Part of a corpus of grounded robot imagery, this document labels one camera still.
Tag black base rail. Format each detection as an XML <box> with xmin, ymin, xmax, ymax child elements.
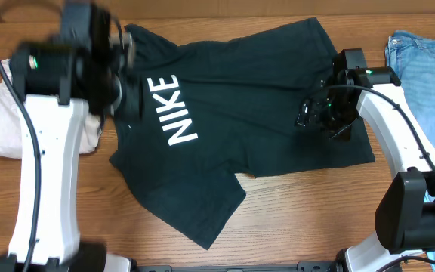
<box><xmin>132</xmin><ymin>261</ymin><xmax>348</xmax><ymax>272</ymax></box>

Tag beige folded trousers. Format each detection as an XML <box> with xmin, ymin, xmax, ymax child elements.
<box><xmin>0</xmin><ymin>81</ymin><xmax>103</xmax><ymax>159</ymax></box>

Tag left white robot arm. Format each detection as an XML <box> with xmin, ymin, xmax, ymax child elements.
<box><xmin>0</xmin><ymin>42</ymin><xmax>136</xmax><ymax>271</ymax></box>

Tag black Nike t-shirt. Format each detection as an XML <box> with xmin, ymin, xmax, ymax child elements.
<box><xmin>110</xmin><ymin>18</ymin><xmax>375</xmax><ymax>249</ymax></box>

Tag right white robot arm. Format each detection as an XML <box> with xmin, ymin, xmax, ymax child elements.
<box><xmin>296</xmin><ymin>67</ymin><xmax>435</xmax><ymax>271</ymax></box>

